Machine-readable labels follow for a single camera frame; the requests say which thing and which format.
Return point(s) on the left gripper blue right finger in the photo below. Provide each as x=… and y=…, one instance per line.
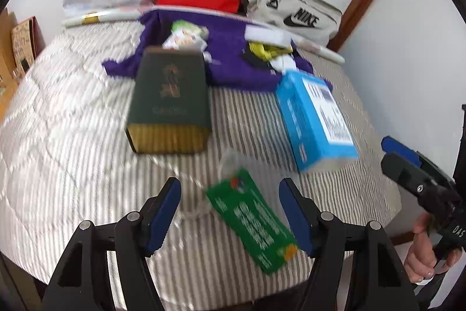
x=301, y=213

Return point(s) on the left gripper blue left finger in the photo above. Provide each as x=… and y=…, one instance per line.
x=158, y=213

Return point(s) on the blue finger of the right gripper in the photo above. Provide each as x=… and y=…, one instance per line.
x=391, y=145

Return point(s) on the clear drawstring mesh pouch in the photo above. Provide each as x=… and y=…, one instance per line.
x=231, y=161

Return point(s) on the green fruit store packet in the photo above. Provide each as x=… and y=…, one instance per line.
x=242, y=207

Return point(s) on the white and mint sock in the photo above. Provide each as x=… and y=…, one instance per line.
x=283, y=64

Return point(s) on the yellow black mesh pouch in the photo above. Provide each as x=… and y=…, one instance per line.
x=268, y=52

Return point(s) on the white sponge block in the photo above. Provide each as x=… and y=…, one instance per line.
x=266, y=36

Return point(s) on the fruit print wet wipe packet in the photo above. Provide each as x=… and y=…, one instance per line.
x=185, y=40

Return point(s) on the green pocket tissue pack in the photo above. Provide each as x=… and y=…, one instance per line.
x=184, y=25

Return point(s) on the person's right hand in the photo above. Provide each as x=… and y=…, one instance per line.
x=420, y=261

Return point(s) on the blue tissue pack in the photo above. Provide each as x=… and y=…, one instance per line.
x=317, y=130

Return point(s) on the dark green tea tin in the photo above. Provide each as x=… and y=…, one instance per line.
x=169, y=110

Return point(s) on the striped quilted mattress pad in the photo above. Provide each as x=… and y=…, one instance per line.
x=65, y=158

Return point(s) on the purple towel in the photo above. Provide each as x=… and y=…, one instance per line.
x=228, y=61

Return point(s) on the grey Nike waist bag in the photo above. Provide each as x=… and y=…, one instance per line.
x=315, y=20

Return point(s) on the wooden bed headboard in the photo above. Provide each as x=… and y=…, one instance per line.
x=7, y=61

